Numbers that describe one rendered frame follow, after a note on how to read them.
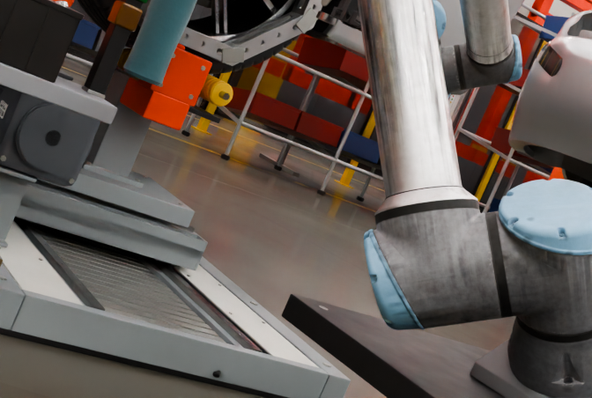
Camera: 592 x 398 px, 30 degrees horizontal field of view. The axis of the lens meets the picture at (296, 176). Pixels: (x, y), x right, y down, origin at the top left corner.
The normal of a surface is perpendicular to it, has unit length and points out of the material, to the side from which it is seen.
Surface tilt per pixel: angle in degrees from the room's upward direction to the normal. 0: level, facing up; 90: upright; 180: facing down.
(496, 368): 44
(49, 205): 90
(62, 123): 90
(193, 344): 90
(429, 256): 82
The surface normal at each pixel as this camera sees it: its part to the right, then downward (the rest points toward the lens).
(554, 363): -0.51, 0.21
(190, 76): 0.47, 0.27
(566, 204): -0.14, -0.86
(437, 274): -0.18, -0.07
